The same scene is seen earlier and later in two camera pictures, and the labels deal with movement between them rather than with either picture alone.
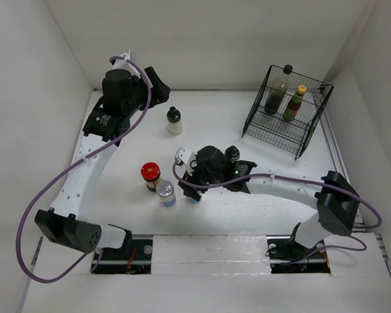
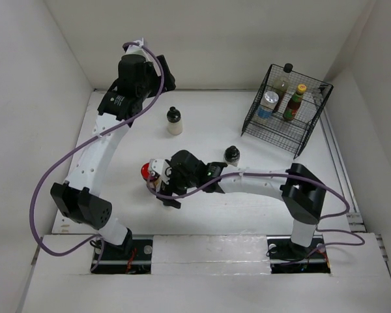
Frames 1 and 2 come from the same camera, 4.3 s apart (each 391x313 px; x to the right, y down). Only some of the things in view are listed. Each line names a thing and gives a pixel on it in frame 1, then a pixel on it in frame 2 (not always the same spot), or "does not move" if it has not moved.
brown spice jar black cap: x=232 y=154 does not move
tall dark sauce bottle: x=277 y=91 does not move
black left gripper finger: x=160 y=90 → x=169 y=79
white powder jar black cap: x=174 y=123 does not move
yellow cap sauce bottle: x=294 y=104 does not move
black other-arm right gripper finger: x=190 y=192 → x=170 y=202
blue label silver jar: x=193 y=202 → x=268 y=104
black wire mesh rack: x=286 y=108 does not move
